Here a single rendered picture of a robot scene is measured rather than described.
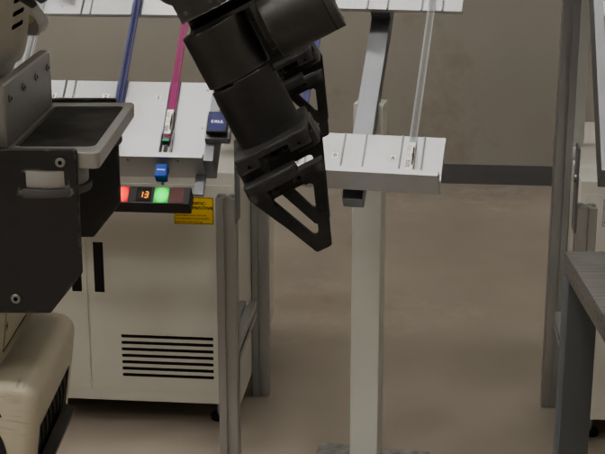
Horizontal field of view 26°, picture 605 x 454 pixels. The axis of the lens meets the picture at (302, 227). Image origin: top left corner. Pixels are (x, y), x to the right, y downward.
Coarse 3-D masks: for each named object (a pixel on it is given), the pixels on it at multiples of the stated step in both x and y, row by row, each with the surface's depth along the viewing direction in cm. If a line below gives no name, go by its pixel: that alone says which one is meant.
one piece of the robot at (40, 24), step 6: (36, 6) 153; (36, 12) 151; (42, 12) 154; (36, 18) 150; (42, 18) 152; (30, 24) 150; (36, 24) 150; (42, 24) 151; (48, 24) 154; (30, 30) 150; (36, 30) 150; (42, 30) 152
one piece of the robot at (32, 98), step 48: (0, 96) 121; (48, 96) 141; (0, 144) 123; (48, 144) 125; (96, 144) 124; (0, 192) 122; (48, 192) 121; (96, 192) 148; (0, 240) 123; (48, 240) 123; (0, 288) 124; (48, 288) 124
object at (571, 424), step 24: (576, 264) 167; (600, 264) 167; (576, 288) 165; (600, 288) 158; (576, 312) 171; (600, 312) 151; (576, 336) 172; (576, 360) 173; (576, 384) 174; (576, 408) 175; (576, 432) 176
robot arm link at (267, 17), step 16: (176, 0) 104; (192, 0) 104; (208, 0) 104; (224, 0) 105; (256, 0) 106; (272, 0) 106; (288, 0) 105; (304, 0) 105; (320, 0) 105; (192, 16) 104; (272, 16) 106; (288, 16) 105; (304, 16) 105; (320, 16) 106; (336, 16) 106; (272, 32) 106; (288, 32) 106; (304, 32) 106; (320, 32) 107; (288, 48) 107
